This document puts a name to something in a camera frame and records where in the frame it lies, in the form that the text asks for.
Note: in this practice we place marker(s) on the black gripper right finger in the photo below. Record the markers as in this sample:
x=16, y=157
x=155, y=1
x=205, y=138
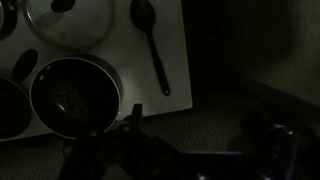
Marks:
x=266, y=133

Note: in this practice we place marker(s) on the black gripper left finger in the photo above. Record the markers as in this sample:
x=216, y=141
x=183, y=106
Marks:
x=137, y=120

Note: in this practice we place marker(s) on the black plastic spoon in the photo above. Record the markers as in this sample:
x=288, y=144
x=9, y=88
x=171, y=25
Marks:
x=156, y=63

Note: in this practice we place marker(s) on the large black cooking pot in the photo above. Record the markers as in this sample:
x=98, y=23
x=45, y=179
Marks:
x=73, y=100

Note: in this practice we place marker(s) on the large glass pot lid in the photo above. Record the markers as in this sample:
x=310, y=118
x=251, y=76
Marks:
x=83, y=30

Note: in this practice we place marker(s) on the white coffee table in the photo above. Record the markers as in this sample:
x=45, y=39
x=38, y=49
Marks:
x=140, y=83

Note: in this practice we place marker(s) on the dark grey fabric sofa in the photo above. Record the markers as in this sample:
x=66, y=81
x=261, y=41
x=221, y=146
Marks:
x=206, y=130

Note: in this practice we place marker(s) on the black frying pan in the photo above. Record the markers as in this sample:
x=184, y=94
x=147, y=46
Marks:
x=11, y=110

